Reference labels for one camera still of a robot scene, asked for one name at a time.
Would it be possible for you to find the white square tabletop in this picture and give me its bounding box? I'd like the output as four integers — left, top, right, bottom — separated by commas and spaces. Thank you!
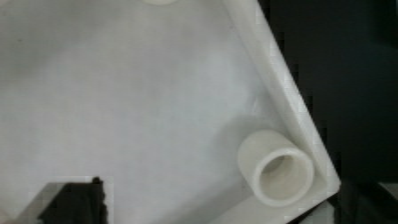
0, 0, 340, 224

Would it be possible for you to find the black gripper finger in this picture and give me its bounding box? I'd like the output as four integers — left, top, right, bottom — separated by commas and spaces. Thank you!
38, 177, 111, 224

